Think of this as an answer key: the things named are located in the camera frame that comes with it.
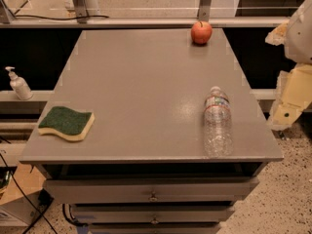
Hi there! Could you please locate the metal bracket post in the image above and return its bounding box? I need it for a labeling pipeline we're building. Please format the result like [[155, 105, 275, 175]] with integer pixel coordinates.
[[72, 0, 88, 23], [197, 0, 212, 21]]

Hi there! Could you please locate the left metal bracket post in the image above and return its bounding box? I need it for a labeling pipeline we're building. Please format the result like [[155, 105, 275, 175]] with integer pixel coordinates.
[[72, 0, 88, 23]]

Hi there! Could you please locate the red apple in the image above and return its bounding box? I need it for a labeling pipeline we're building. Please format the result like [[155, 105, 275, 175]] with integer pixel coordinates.
[[191, 21, 213, 45]]

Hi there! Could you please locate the cardboard box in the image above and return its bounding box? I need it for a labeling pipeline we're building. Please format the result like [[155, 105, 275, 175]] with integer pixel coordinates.
[[0, 164, 45, 227]]

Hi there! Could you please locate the grey drawer cabinet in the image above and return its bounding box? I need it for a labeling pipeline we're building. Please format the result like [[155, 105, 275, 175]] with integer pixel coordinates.
[[22, 29, 282, 234]]

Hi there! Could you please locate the right metal bracket post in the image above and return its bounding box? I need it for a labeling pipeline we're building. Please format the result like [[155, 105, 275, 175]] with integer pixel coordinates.
[[197, 0, 212, 21]]

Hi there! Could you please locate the black floor cable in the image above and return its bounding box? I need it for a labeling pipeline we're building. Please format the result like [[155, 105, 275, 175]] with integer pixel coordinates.
[[0, 153, 59, 234]]

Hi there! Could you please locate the green and yellow sponge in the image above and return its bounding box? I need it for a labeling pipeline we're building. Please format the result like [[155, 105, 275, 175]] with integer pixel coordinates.
[[38, 106, 95, 142]]

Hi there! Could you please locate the clear plastic water bottle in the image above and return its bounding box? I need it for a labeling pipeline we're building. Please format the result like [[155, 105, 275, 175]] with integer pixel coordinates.
[[204, 86, 233, 158]]

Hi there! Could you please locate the black cable on ledge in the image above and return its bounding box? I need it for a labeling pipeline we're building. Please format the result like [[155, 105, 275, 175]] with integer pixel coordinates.
[[13, 14, 110, 21]]

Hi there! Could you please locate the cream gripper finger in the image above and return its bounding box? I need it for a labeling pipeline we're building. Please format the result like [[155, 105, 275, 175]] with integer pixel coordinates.
[[265, 21, 289, 46], [267, 63, 312, 130]]

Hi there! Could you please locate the white pump dispenser bottle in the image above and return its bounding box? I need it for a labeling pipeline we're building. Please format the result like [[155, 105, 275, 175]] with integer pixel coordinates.
[[5, 66, 33, 100]]

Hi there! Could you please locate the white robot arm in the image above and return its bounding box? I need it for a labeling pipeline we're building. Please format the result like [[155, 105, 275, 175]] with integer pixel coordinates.
[[265, 0, 312, 131]]

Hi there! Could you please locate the middle grey drawer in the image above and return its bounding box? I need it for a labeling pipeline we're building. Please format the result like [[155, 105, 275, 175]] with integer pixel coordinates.
[[72, 204, 234, 224]]

